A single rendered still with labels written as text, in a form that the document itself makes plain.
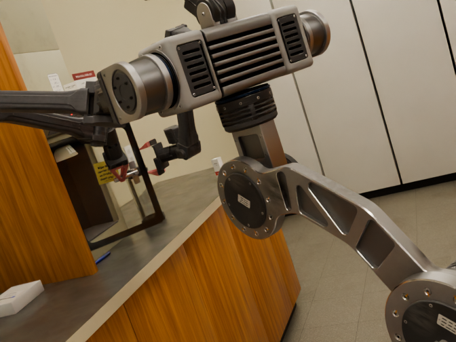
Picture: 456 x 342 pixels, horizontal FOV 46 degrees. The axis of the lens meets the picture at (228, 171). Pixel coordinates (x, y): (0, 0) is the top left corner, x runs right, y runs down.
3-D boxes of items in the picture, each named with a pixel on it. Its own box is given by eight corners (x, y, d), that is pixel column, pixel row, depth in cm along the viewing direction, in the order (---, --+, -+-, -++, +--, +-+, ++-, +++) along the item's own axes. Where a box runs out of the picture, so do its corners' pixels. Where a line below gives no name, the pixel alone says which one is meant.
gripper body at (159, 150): (157, 142, 214) (173, 138, 211) (165, 166, 216) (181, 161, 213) (150, 146, 208) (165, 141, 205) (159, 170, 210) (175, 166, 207)
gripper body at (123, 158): (110, 170, 175) (104, 151, 171) (103, 157, 183) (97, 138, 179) (129, 163, 177) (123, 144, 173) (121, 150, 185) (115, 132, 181)
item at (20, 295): (-16, 321, 165) (-21, 309, 164) (15, 296, 180) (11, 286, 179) (15, 314, 162) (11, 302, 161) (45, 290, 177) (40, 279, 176)
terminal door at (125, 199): (84, 253, 186) (42, 146, 180) (165, 220, 195) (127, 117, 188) (85, 254, 186) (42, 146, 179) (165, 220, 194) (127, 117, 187)
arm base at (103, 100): (118, 125, 113) (98, 70, 111) (102, 129, 120) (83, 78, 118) (151, 113, 118) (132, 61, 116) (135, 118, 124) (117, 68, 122)
